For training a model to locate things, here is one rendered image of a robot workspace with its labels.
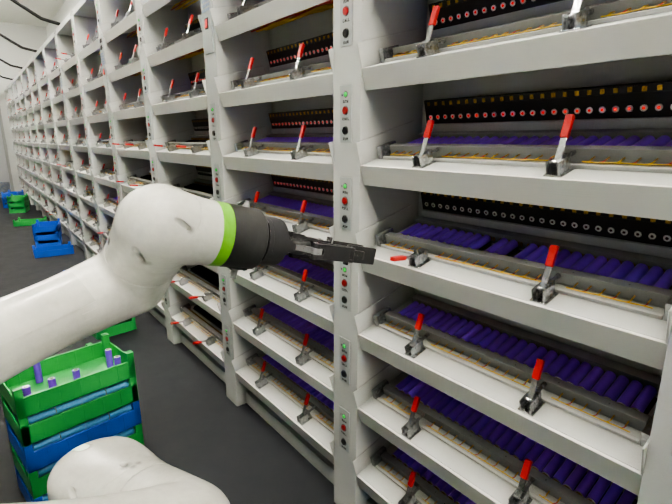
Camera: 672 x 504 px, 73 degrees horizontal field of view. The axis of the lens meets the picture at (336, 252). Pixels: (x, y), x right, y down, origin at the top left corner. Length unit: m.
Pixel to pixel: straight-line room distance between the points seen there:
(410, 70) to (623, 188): 0.43
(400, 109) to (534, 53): 0.40
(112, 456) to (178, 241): 0.33
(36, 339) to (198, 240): 0.21
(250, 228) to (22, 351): 0.30
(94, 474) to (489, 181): 0.73
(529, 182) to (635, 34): 0.23
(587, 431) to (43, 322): 0.79
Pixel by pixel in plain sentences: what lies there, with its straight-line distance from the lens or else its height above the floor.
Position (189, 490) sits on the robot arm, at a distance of 0.66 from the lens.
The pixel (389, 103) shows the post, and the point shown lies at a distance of 1.08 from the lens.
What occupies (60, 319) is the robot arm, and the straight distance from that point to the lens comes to 0.64.
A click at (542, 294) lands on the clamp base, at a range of 0.79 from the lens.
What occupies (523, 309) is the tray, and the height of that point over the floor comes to 0.74.
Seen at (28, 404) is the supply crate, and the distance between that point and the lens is 1.45.
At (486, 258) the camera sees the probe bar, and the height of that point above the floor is 0.79.
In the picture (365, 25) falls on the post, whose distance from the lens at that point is 1.05.
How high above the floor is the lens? 1.01
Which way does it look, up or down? 14 degrees down
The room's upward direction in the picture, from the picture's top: straight up
